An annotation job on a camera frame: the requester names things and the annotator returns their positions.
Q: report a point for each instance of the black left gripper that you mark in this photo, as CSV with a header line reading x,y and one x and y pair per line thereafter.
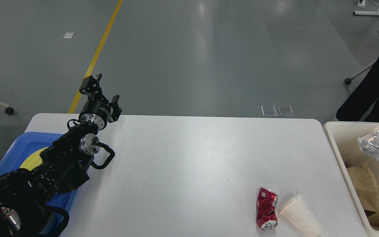
x,y
98,110

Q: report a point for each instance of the yellow plastic plate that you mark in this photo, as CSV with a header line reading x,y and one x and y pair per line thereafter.
x,y
33,160

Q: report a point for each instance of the crushed red soda can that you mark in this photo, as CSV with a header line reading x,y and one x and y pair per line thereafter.
x,y
267,201

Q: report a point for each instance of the white paper cup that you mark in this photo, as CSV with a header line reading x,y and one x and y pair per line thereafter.
x,y
298,213

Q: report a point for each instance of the brown paper bag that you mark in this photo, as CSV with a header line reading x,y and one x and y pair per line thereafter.
x,y
366,188

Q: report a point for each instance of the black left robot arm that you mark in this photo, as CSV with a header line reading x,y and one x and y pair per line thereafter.
x,y
24,194

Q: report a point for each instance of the blue plastic tray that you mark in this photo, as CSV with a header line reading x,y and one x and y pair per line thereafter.
x,y
24,146

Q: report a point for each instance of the beige plastic bin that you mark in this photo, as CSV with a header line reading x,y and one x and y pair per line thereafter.
x,y
343,136

